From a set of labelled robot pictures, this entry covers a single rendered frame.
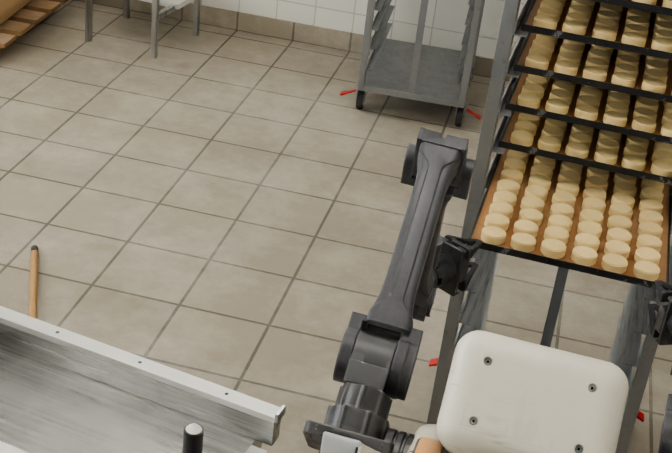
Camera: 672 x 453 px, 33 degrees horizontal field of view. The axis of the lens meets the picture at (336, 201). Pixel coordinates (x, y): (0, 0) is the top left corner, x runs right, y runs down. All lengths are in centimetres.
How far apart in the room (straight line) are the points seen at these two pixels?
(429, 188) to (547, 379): 41
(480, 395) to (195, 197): 307
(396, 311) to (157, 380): 54
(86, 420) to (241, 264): 207
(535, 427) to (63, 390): 93
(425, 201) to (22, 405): 77
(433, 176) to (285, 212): 265
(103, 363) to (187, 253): 203
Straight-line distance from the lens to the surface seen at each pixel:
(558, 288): 339
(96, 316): 369
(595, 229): 244
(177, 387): 195
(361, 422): 150
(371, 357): 155
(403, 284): 160
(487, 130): 252
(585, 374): 139
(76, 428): 195
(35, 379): 206
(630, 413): 283
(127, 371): 200
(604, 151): 259
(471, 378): 139
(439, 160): 171
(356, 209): 439
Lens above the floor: 209
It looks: 28 degrees down
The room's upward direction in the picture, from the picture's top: 7 degrees clockwise
